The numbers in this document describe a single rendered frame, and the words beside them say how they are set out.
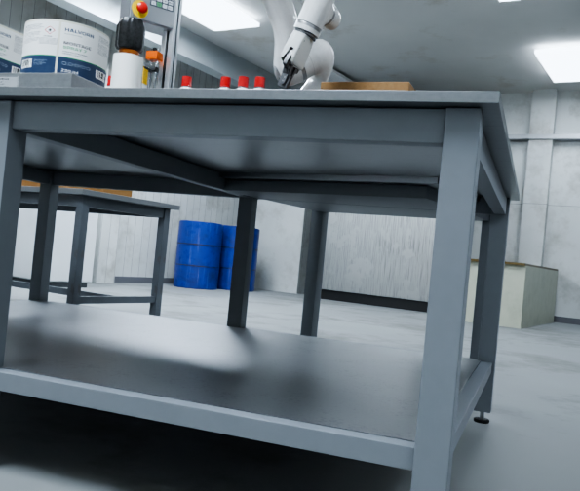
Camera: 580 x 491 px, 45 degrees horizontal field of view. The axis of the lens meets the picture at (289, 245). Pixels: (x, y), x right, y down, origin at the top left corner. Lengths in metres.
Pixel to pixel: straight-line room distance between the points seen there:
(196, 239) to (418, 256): 2.79
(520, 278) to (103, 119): 6.54
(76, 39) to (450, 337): 1.10
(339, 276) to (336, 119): 7.93
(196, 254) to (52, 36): 7.24
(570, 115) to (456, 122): 8.82
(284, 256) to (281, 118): 8.82
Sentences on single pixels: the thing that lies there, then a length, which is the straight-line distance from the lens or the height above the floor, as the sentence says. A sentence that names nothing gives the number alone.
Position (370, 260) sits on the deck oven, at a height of 0.57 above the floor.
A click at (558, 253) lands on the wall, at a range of 9.81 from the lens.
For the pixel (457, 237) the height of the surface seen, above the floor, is 0.59.
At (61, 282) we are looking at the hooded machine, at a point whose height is 0.05.
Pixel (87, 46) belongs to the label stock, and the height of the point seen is 0.98.
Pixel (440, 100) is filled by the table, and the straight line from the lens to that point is 1.22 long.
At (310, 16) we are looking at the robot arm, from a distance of 2.23.
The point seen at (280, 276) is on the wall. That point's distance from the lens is 10.14.
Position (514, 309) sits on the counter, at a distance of 7.73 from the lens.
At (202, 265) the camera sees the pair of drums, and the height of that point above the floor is 0.31.
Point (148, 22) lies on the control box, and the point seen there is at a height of 1.29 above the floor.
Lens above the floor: 0.53
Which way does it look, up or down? 1 degrees up
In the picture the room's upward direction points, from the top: 5 degrees clockwise
